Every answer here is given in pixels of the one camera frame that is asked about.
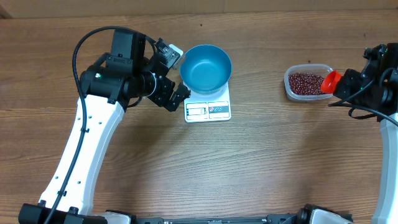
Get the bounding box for red scoop with blue handle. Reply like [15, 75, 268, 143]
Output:
[320, 70, 342, 94]

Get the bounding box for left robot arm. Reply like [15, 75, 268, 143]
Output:
[18, 26, 190, 223]

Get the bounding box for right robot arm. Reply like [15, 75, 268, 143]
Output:
[329, 43, 397, 224]

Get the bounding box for white digital kitchen scale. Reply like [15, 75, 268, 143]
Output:
[184, 84, 232, 123]

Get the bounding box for blue metal bowl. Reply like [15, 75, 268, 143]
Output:
[180, 44, 233, 95]

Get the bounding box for clear plastic container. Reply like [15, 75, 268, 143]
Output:
[284, 63, 333, 102]

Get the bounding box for red beans in container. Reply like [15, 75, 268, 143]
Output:
[288, 73, 325, 95]

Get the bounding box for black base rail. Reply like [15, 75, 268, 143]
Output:
[105, 203, 354, 224]

